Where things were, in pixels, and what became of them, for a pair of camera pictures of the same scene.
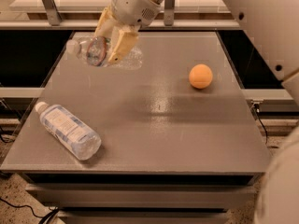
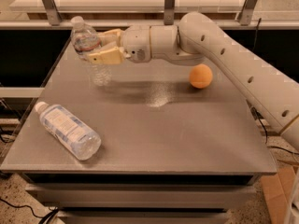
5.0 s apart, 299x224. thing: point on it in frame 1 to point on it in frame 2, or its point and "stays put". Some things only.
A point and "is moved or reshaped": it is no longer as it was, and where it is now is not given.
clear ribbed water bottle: (95, 50) is moved or reshaped
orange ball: (200, 76) stays put
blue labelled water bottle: (81, 141) stays put
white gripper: (132, 4) to (135, 45)
